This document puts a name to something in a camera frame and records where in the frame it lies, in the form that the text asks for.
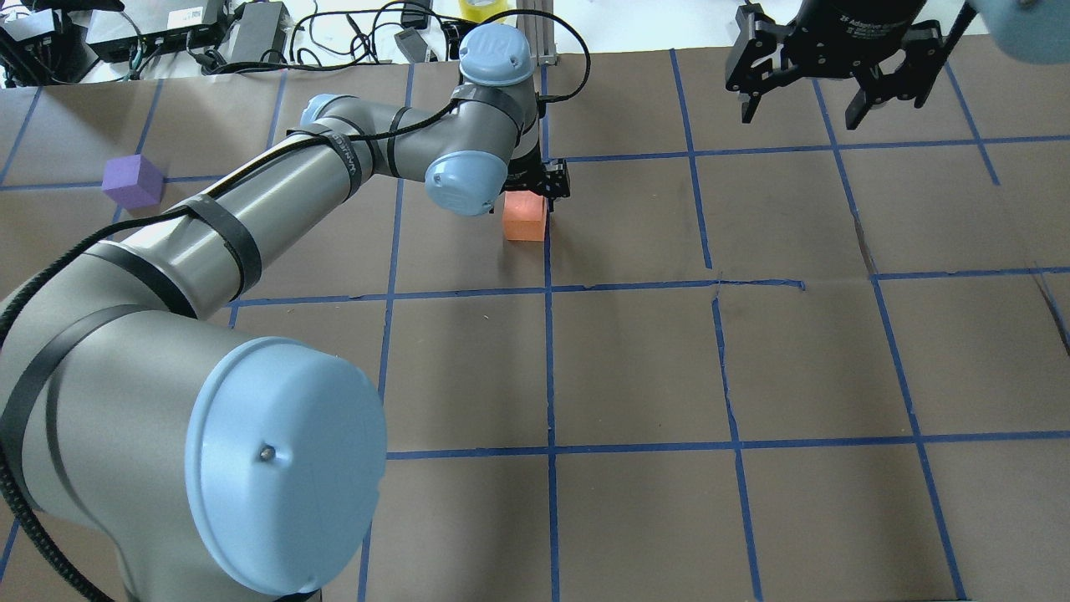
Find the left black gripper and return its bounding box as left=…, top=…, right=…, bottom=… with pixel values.
left=502, top=154, right=572, bottom=213

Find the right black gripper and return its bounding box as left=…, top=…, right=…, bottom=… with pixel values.
left=725, top=1, right=968, bottom=130

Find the orange foam cube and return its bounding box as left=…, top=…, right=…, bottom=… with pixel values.
left=502, top=191, right=549, bottom=242

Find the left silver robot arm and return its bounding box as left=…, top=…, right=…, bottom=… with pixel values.
left=3, top=13, right=557, bottom=601

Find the yellow tape roll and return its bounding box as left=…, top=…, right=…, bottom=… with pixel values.
left=457, top=0, right=513, bottom=24

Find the black power adapter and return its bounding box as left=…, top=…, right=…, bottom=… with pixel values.
left=227, top=1, right=289, bottom=64

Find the purple foam cube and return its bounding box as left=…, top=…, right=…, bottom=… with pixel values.
left=100, top=154, right=164, bottom=209

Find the aluminium frame post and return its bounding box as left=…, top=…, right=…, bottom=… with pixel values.
left=515, top=0, right=557, bottom=66

